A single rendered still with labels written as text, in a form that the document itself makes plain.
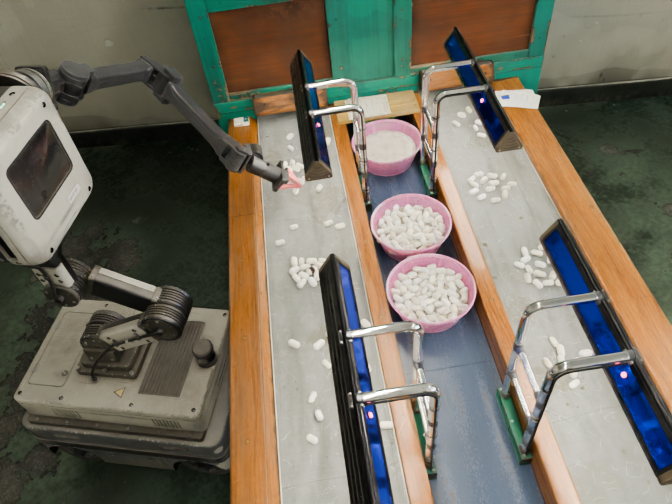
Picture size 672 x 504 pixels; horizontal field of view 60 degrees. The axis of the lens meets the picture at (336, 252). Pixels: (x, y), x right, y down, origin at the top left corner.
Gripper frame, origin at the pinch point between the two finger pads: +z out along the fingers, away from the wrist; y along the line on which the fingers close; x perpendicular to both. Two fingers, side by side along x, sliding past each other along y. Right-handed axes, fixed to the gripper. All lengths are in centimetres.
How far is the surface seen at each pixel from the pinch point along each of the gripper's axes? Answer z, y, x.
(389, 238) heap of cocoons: 26.7, -22.4, -10.6
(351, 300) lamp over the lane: -9, -72, -25
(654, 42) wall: 184, 128, -98
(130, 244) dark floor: -19, 67, 123
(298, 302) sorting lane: 1.7, -44.1, 9.5
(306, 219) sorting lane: 5.6, -9.0, 5.5
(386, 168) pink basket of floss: 30.4, 12.4, -14.6
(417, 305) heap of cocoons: 28, -52, -13
